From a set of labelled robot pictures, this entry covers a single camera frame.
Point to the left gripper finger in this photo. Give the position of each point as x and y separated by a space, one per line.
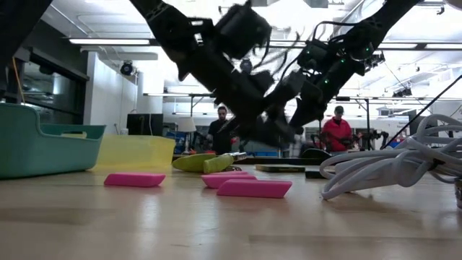
249 126

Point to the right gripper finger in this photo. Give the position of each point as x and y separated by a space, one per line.
307 115

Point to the pink eraser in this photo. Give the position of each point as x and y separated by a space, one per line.
220 180
231 173
134 180
254 189

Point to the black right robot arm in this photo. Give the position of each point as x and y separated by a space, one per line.
382 25

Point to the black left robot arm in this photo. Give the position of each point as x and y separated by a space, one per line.
169 25

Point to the black round ceiling fixture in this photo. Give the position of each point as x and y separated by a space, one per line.
246 65
126 68

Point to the person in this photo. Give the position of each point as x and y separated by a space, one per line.
336 133
220 133

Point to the white table lamp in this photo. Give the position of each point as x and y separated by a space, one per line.
187 124

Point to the black monitor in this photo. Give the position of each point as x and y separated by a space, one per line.
417 122

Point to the black cabinet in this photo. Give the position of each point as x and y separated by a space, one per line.
144 124

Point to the yellow translucent tray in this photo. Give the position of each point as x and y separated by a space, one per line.
137 153

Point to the black bar with strip lights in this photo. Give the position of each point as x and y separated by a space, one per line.
108 42

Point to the teal plastic bin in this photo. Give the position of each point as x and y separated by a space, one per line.
43 155

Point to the black workbench frame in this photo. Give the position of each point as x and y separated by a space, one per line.
357 98

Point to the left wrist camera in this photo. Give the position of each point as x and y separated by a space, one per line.
285 88

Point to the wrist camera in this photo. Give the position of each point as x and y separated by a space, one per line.
314 54
285 88

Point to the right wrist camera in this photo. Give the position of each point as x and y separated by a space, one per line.
314 54

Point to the black aluminium table frame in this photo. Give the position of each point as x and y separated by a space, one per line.
288 160

